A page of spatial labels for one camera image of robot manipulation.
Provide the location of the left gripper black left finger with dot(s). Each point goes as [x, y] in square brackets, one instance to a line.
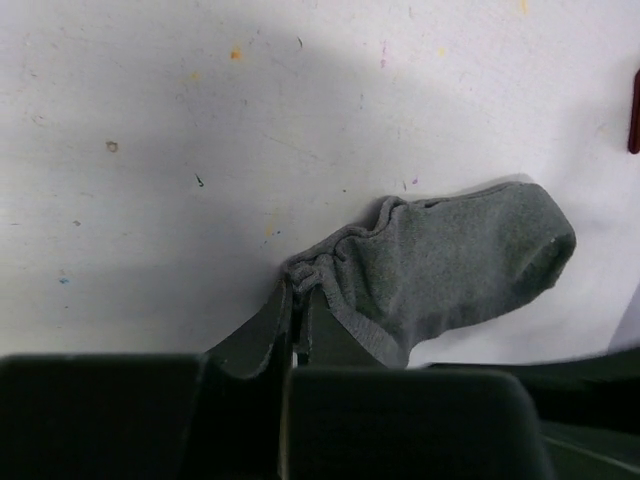
[209, 415]

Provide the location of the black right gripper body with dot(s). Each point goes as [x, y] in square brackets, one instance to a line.
[589, 411]

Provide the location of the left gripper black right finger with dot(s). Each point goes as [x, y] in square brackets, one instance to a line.
[345, 417]

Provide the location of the grey sock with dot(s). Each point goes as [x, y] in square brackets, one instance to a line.
[430, 266]

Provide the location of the tan sock maroon striped cuff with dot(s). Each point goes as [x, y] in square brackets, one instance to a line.
[633, 144]

